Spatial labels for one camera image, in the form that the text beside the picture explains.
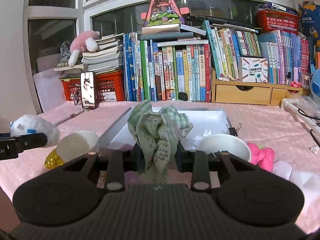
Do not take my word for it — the white fluffy plush toy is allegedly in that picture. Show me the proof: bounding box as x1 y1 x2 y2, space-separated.
10 114 60 147

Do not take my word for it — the green floral cloth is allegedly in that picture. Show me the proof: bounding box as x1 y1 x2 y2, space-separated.
127 100 194 184

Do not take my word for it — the pink and green flower plush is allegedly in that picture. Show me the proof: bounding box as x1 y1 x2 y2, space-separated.
247 143 275 172

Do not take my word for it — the white bubble wrap block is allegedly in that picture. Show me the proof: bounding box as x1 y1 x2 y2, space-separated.
289 170 319 209

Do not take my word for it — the white paper origami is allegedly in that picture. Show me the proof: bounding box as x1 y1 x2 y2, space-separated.
192 130 212 148

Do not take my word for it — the purple plush toy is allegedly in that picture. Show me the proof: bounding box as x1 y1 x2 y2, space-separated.
123 144 145 188

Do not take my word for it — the yellow sequin pouch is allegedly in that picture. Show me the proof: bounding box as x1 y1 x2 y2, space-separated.
44 149 65 170

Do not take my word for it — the paper cup with cat drawing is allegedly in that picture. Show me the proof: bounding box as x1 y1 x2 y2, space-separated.
197 134 252 162

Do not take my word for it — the white shallow box tray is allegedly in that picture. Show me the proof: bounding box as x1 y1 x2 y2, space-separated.
99 107 232 155

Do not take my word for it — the black binder clip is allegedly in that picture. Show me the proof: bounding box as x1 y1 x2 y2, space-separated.
227 123 242 137

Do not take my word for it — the paper cup with rabbit drawing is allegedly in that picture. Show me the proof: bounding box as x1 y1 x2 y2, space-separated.
56 131 100 163

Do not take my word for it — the small black cube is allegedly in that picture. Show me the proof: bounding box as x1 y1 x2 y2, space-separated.
178 92 188 101

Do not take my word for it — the wooden drawer organizer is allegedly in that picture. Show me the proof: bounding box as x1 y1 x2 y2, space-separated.
212 70 310 106

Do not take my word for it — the red plastic crate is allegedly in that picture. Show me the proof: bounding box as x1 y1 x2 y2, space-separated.
61 70 125 102

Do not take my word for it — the smartphone on stand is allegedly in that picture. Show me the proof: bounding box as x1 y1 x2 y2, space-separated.
80 72 97 109

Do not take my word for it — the row of upright books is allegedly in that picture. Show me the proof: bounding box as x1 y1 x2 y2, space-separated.
122 32 212 102

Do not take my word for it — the stack of paperback books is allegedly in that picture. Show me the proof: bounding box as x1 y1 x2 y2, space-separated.
54 34 123 76

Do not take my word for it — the white patterned box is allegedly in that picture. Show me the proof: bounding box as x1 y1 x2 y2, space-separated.
238 57 268 83

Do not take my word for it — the crumpled white wrapper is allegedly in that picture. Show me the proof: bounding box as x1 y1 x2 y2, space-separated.
310 145 320 154

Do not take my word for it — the pink bunny plush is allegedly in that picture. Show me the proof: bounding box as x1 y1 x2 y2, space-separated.
68 30 100 67

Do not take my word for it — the second row of books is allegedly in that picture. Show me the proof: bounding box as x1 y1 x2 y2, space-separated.
202 19 309 87

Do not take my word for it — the blue Stitch plush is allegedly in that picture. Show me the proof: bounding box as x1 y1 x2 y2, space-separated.
309 60 320 101

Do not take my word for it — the triangular paper house model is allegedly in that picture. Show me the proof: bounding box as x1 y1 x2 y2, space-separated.
143 0 185 27

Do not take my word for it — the red basket on top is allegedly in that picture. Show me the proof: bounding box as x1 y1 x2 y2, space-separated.
255 10 299 34

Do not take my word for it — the white coiled phone cable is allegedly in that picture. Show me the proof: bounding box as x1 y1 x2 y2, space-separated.
53 108 86 127

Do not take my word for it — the white PVC pipe frame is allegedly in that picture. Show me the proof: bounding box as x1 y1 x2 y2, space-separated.
281 98 319 135

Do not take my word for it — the black cable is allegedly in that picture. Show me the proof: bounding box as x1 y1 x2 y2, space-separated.
297 107 320 148

